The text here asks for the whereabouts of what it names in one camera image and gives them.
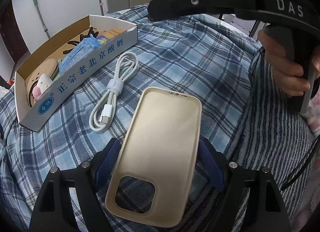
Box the beige phone case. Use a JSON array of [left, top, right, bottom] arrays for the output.
[[105, 87, 202, 228]]

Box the gold cigarette box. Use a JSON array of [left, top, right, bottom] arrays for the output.
[[96, 28, 124, 44]]

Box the white cardboard box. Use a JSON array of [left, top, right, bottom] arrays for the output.
[[14, 15, 137, 132]]

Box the blue plaid shirt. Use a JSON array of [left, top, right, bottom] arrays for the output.
[[1, 5, 259, 231]]

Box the right hand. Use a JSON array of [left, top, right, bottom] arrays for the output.
[[258, 30, 311, 96]]

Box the black hair tie bundle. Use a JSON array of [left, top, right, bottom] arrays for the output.
[[62, 26, 99, 55]]

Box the dark wooden door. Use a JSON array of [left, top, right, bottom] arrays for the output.
[[1, 1, 29, 63]]

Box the striped grey sleeve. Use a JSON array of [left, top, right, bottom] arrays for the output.
[[224, 46, 316, 232]]

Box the white pink plush bunny headband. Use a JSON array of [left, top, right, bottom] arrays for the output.
[[31, 74, 53, 102]]

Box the white charging cable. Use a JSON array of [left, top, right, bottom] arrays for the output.
[[89, 51, 139, 133]]

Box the blue tissue pack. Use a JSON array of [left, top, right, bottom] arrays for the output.
[[59, 34, 101, 74]]

